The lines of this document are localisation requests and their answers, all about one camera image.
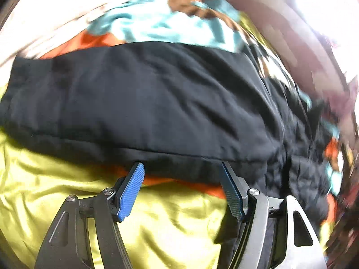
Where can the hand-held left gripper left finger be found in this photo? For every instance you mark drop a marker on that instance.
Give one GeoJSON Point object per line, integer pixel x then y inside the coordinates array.
{"type": "Point", "coordinates": [131, 190]}

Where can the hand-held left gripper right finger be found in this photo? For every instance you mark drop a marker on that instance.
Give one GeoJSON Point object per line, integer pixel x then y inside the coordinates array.
{"type": "Point", "coordinates": [232, 193]}

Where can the black padded jacket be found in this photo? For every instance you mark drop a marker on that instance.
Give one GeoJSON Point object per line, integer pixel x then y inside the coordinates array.
{"type": "Point", "coordinates": [145, 98]}

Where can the colourful patchwork blanket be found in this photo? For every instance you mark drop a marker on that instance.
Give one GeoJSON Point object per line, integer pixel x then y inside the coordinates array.
{"type": "Point", "coordinates": [45, 196]}

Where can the white bed sheet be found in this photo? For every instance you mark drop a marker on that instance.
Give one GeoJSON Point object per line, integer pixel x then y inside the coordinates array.
{"type": "Point", "coordinates": [36, 25]}

